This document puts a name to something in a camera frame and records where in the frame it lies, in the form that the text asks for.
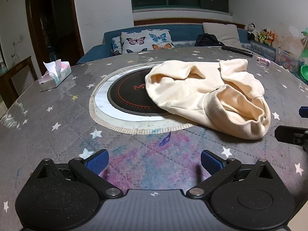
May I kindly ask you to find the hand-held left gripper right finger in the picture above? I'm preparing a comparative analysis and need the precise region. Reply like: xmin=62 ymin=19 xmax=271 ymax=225
xmin=186 ymin=150 xmax=280 ymax=199

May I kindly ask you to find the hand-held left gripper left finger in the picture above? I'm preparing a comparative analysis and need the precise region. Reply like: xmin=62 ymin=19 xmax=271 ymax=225
xmin=31 ymin=149 xmax=124 ymax=199

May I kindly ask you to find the cream sweatshirt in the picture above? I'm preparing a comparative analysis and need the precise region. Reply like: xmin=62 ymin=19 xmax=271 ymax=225
xmin=145 ymin=59 xmax=271 ymax=140

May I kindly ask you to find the green plastic bowl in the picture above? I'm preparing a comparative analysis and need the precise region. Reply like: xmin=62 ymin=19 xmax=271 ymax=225
xmin=300 ymin=64 xmax=308 ymax=84

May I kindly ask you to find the clear plastic storage box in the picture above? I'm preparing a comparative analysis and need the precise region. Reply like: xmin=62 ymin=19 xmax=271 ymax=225
xmin=275 ymin=48 xmax=304 ymax=75

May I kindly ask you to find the grey star print tablecloth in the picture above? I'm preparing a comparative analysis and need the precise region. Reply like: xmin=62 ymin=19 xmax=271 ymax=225
xmin=0 ymin=46 xmax=308 ymax=231

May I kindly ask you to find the black round induction cooker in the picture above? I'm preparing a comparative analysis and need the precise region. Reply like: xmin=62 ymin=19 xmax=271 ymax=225
xmin=107 ymin=68 xmax=173 ymax=116

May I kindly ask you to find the colourful pinwheel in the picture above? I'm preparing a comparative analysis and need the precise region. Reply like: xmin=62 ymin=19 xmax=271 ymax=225
xmin=300 ymin=28 xmax=308 ymax=59

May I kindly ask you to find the orange plush toy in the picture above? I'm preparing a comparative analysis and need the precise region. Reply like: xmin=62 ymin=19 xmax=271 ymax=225
xmin=266 ymin=30 xmax=276 ymax=47

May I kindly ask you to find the yellow plush toy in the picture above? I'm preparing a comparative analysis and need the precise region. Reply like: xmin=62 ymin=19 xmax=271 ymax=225
xmin=256 ymin=28 xmax=269 ymax=44

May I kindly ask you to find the black remote control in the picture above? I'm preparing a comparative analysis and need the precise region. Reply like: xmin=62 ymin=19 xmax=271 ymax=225
xmin=221 ymin=45 xmax=253 ymax=58

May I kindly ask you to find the tissue box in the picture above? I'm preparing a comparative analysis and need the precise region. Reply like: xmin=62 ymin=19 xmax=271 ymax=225
xmin=38 ymin=61 xmax=72 ymax=92

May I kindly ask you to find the panda plush toy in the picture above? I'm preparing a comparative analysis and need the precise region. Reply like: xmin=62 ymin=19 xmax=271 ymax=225
xmin=246 ymin=23 xmax=256 ymax=40

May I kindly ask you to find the beige cushion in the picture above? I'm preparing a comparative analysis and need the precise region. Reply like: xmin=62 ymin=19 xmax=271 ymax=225
xmin=203 ymin=22 xmax=242 ymax=48

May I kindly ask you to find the wooden cabinet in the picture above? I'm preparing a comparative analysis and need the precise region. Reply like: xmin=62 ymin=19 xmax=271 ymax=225
xmin=0 ymin=56 xmax=39 ymax=109

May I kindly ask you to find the small butterfly print pillow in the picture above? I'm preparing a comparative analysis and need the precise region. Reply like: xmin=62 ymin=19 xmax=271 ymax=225
xmin=111 ymin=36 xmax=123 ymax=56

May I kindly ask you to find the black backpack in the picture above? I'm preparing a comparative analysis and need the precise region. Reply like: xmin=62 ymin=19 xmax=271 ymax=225
xmin=194 ymin=34 xmax=226 ymax=48

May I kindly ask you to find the large butterfly print pillow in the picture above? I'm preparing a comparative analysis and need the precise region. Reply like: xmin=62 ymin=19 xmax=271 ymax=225
xmin=120 ymin=29 xmax=175 ymax=54

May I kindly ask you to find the blue sofa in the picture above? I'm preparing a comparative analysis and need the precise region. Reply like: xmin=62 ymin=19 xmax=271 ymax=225
xmin=76 ymin=24 xmax=276 ymax=65

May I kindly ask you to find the dark wooden door frame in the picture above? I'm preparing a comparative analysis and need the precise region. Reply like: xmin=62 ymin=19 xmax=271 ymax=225
xmin=25 ymin=0 xmax=85 ymax=75

